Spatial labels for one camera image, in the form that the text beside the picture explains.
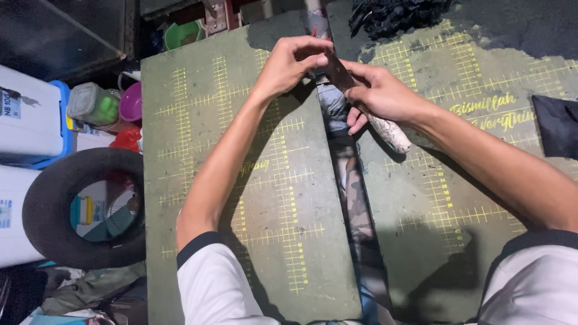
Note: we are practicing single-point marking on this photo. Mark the black folded cloth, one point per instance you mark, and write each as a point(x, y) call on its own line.
point(557, 128)

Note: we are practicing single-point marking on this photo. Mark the green cutting mat with script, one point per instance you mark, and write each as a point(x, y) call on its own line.
point(451, 189)

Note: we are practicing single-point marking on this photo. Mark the person's right hand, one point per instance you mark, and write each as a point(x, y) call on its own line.
point(390, 97)

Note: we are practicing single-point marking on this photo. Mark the clear jar with green contents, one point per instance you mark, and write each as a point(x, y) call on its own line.
point(92, 106)

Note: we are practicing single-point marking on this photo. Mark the green plastic bowl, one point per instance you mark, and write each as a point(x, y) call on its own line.
point(183, 35)

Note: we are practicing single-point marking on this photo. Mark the red plastic bag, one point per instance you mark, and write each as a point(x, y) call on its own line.
point(126, 140)

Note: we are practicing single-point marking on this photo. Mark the purple plastic bowl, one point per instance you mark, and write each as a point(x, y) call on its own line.
point(132, 103)

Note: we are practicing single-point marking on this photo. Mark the rusty metal bracket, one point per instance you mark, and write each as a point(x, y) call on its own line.
point(219, 16)

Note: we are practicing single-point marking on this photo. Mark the heap of black scraps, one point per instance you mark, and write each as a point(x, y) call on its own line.
point(397, 16)

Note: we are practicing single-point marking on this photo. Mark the camouflage fabric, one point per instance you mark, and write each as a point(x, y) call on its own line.
point(356, 212)

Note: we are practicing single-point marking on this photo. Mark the person's white shirt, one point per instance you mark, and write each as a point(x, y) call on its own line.
point(214, 289)

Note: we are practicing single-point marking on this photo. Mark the white storage box blue lid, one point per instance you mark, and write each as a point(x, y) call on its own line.
point(31, 122)

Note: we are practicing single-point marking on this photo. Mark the black rubber tyre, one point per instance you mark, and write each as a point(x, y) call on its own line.
point(45, 212)

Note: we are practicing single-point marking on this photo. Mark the person's left hand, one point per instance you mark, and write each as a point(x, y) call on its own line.
point(282, 67)

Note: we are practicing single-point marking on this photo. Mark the white printed carton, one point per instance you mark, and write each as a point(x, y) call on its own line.
point(97, 216)

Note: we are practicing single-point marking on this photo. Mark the grey taped pole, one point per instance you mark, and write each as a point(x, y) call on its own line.
point(316, 20)

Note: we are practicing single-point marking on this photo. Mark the heap of clutter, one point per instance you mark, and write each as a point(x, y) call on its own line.
point(76, 293)

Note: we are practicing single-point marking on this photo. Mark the large black case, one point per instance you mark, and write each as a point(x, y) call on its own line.
point(58, 36)

